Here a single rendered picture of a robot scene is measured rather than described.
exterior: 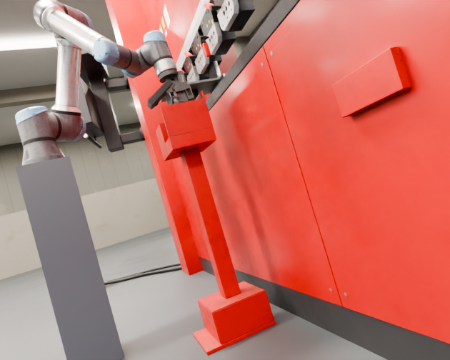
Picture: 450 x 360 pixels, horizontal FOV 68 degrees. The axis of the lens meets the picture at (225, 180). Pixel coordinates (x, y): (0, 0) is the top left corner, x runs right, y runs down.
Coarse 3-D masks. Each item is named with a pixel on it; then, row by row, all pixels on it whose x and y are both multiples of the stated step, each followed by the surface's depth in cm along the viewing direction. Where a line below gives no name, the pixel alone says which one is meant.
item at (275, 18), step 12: (288, 0) 76; (276, 12) 81; (288, 12) 77; (264, 24) 87; (276, 24) 82; (264, 36) 88; (252, 48) 96; (240, 60) 104; (228, 72) 114; (240, 72) 106; (228, 84) 117; (216, 96) 129
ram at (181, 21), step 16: (144, 0) 235; (160, 0) 201; (176, 0) 175; (192, 0) 155; (208, 0) 140; (160, 16) 210; (176, 16) 181; (192, 16) 161; (176, 32) 188; (192, 32) 166; (176, 48) 196
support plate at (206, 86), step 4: (204, 80) 152; (208, 80) 153; (212, 80) 153; (216, 80) 155; (192, 84) 151; (196, 84) 153; (200, 84) 154; (204, 84) 156; (208, 84) 157; (212, 84) 159; (192, 88) 156; (196, 88) 157; (200, 88) 159; (204, 88) 161; (208, 88) 162; (212, 88) 164; (204, 92) 167; (208, 92) 169; (164, 96) 156; (164, 100) 161
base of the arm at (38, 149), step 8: (24, 144) 125; (32, 144) 124; (40, 144) 125; (48, 144) 126; (56, 144) 131; (24, 152) 125; (32, 152) 123; (40, 152) 123; (48, 152) 125; (56, 152) 128; (24, 160) 124; (32, 160) 122; (40, 160) 123
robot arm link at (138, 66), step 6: (132, 54) 114; (138, 54) 117; (132, 60) 115; (138, 60) 117; (144, 60) 117; (132, 66) 116; (138, 66) 118; (144, 66) 119; (150, 66) 120; (126, 72) 121; (132, 72) 121; (138, 72) 121; (132, 78) 124
